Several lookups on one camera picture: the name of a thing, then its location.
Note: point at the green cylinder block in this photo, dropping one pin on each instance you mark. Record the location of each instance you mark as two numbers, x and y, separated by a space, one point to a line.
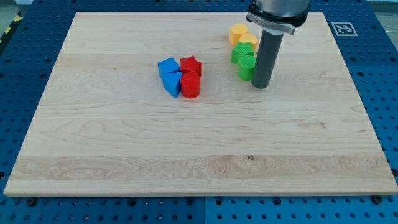
246 67

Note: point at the red cylinder block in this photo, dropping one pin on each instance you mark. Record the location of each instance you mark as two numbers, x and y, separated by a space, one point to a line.
190 85

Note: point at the light wooden board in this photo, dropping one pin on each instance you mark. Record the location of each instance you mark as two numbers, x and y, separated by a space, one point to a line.
106 127

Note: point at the green star block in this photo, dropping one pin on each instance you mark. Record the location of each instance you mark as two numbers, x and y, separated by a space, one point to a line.
240 50

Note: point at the blue triangular block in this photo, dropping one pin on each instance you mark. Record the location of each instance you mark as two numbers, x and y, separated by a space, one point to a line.
171 83

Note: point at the yellow round block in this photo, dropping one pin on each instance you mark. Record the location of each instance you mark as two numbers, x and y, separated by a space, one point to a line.
250 38

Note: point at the yellow black hazard tape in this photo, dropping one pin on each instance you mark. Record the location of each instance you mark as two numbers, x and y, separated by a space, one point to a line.
11 28

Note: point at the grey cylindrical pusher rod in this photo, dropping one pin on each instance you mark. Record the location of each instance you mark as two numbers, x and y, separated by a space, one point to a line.
266 57

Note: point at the blue cube block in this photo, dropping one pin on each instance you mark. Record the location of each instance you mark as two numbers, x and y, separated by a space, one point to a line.
168 65

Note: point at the yellow hexagon block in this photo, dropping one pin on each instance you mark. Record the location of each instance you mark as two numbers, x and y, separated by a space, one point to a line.
236 31

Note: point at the white fiducial marker tag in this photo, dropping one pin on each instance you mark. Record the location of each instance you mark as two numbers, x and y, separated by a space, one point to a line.
344 29

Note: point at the red star block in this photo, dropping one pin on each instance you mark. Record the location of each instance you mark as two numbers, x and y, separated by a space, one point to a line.
190 64

